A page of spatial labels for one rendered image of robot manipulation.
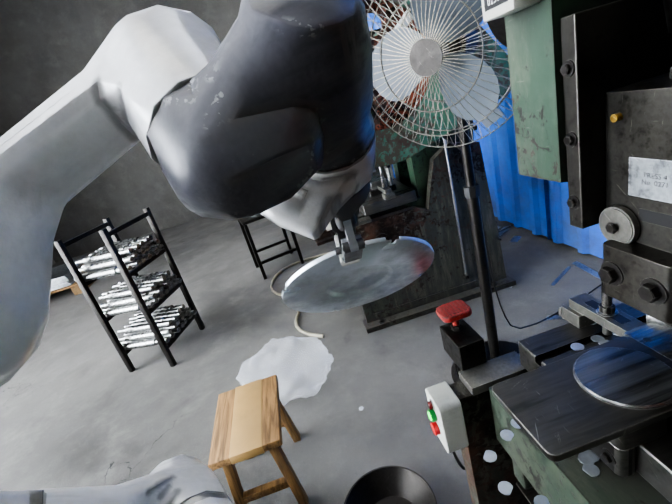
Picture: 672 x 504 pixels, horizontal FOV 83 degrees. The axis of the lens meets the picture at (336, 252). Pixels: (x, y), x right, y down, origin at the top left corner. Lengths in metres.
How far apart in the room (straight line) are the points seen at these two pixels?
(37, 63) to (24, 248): 7.38
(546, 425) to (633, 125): 0.40
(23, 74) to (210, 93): 7.54
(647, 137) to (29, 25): 7.63
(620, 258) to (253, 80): 0.52
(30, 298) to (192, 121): 0.18
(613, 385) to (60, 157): 0.71
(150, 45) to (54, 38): 7.32
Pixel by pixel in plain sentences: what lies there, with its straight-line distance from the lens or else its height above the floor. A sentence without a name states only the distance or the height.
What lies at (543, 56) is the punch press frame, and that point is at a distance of 0.63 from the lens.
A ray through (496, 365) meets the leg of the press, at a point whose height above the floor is 0.64.
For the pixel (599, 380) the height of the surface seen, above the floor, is 0.78.
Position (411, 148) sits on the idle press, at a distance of 1.82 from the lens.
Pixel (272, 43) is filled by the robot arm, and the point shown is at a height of 1.29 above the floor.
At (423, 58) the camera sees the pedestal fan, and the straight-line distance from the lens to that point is 1.24.
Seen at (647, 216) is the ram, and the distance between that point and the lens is 0.63.
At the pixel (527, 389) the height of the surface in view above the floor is 0.78.
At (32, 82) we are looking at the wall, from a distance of 7.74.
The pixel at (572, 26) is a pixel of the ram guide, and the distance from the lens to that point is 0.61.
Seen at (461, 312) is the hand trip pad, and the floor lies 0.76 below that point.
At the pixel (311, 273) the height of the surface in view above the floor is 1.01.
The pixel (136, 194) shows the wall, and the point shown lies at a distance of 7.39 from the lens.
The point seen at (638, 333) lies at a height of 0.78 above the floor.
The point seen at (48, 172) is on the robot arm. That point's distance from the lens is 0.37.
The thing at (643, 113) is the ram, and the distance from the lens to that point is 0.60.
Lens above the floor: 1.25
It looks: 21 degrees down
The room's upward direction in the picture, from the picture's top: 16 degrees counter-clockwise
